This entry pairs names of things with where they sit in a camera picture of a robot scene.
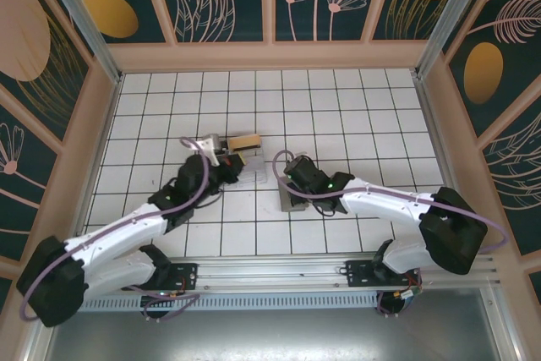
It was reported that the grey leather card holder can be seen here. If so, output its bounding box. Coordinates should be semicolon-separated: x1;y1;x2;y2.
278;177;314;213

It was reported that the clear acrylic card stand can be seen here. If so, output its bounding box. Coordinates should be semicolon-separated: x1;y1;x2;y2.
219;147;268;187

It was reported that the gold plastic card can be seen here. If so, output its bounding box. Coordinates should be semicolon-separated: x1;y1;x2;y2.
227;134;261;153

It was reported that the green circuit board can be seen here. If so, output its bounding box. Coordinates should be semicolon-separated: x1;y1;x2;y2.
395;284;424;307

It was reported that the grey metal sheet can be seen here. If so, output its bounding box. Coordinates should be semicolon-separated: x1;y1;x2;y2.
25;287;523;361

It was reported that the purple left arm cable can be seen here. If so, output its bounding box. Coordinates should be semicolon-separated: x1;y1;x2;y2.
20;136;212;322

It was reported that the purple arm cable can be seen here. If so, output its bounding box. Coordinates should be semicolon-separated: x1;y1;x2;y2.
272;148;511;259
20;136;212;322

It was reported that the thin black cable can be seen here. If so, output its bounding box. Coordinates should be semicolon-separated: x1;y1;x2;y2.
311;200;340;217
197;185;223;211

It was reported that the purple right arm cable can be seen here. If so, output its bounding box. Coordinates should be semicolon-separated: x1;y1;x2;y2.
272;148;511;259

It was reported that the aluminium table side rail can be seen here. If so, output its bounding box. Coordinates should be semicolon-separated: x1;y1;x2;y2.
410;68;483;254
74;74;124;252

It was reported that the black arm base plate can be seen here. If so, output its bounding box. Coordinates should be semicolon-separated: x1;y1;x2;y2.
344;259;381;288
167;262;199;291

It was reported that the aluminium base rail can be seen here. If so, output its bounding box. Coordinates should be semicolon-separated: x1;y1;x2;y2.
167;250;504;294

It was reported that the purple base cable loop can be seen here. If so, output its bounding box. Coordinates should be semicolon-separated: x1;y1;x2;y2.
139;291;200;320
377;291;402;319

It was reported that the grey slotted cable duct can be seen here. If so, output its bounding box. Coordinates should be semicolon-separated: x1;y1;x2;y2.
79;295;381;314

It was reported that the aluminium corner post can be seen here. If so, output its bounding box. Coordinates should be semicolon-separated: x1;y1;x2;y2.
413;0;489;81
33;0;124;85

